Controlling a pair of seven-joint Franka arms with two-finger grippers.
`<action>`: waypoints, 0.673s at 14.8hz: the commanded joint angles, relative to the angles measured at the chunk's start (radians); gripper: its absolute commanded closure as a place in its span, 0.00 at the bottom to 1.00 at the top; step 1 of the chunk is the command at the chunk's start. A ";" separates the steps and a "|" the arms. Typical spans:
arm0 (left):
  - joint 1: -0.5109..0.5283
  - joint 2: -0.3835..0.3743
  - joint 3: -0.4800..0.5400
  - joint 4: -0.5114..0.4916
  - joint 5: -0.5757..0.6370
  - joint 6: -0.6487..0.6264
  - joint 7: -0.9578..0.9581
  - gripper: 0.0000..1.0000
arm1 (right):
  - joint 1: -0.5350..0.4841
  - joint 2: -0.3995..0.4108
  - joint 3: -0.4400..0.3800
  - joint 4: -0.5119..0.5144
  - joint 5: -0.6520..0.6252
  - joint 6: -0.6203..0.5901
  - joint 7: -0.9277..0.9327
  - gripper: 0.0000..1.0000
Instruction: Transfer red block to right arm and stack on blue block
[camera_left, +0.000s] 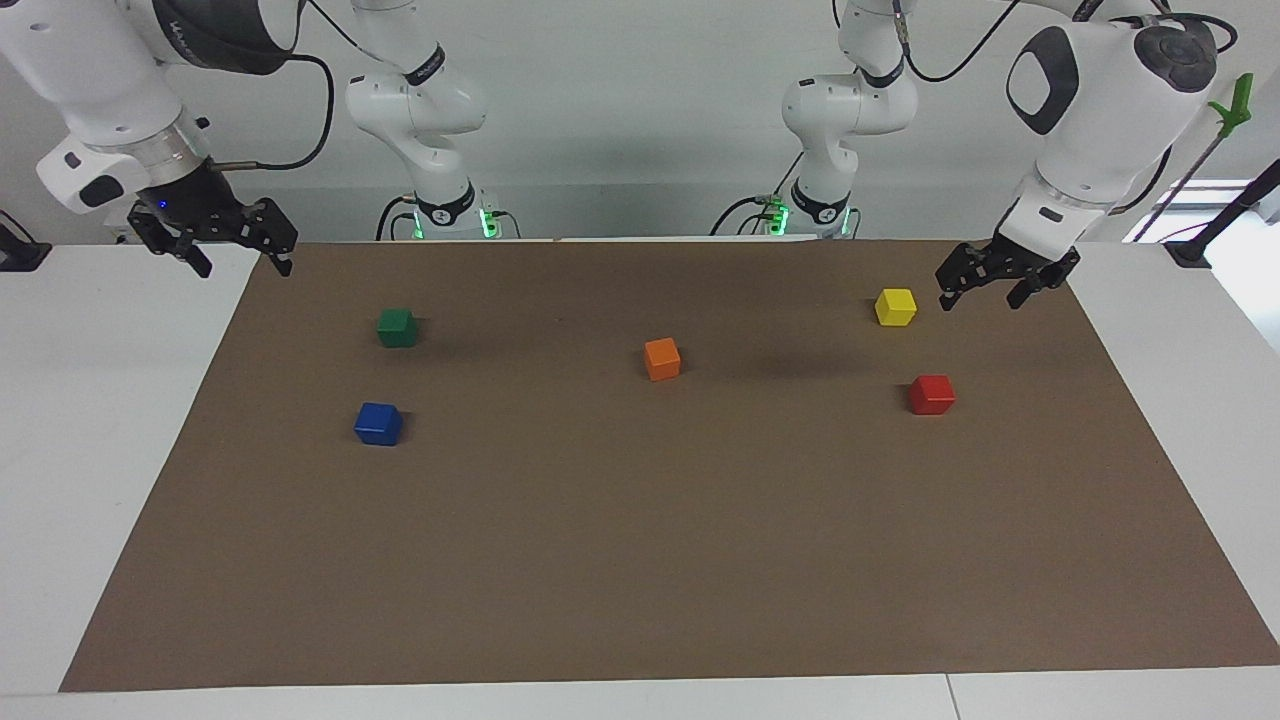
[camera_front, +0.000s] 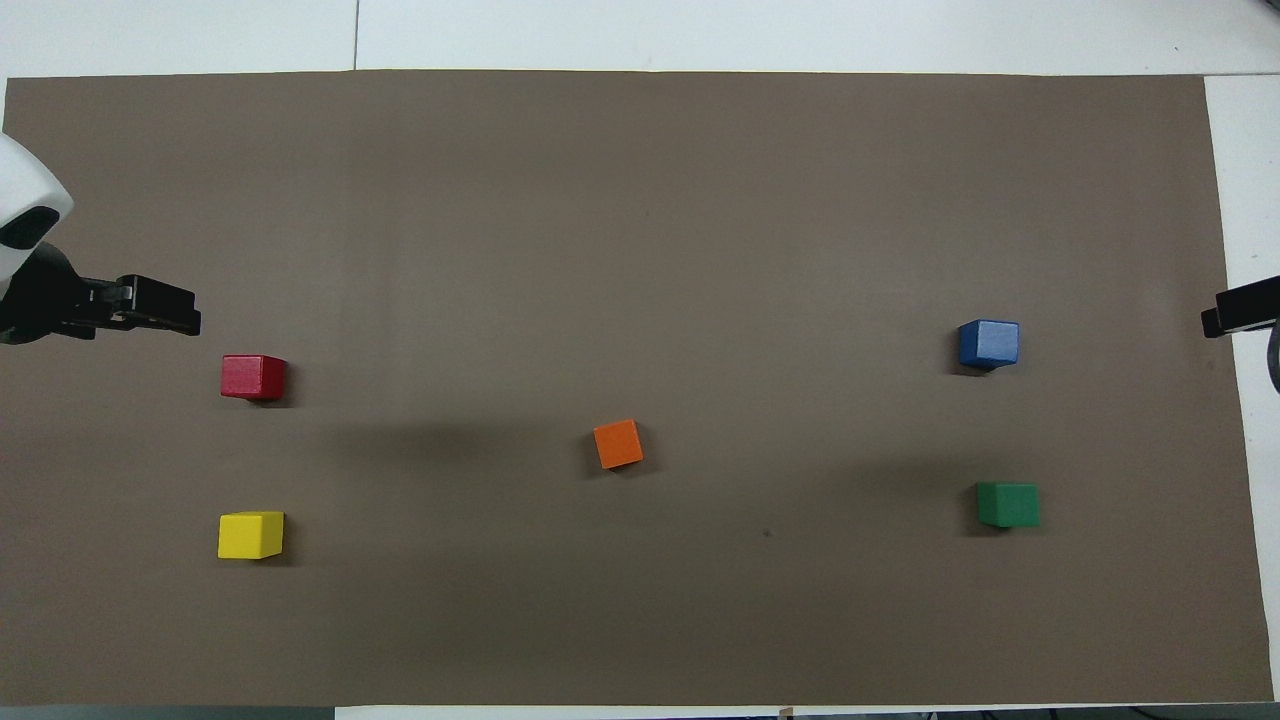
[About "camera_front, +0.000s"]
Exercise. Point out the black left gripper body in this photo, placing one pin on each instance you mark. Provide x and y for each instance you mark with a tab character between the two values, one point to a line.
40	300

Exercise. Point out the red wooden block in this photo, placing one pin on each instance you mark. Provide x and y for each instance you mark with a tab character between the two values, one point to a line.
253	377

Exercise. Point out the yellow wooden block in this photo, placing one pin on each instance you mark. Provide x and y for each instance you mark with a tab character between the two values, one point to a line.
250	535

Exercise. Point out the blue wooden block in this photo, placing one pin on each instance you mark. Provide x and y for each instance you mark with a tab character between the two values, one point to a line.
989	343

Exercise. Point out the green wooden block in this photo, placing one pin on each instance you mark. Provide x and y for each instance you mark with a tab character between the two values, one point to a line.
1008	505

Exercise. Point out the orange wooden block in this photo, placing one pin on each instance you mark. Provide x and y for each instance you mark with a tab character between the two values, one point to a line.
618	444

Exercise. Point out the brown table mat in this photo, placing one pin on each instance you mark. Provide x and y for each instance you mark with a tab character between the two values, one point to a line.
640	250

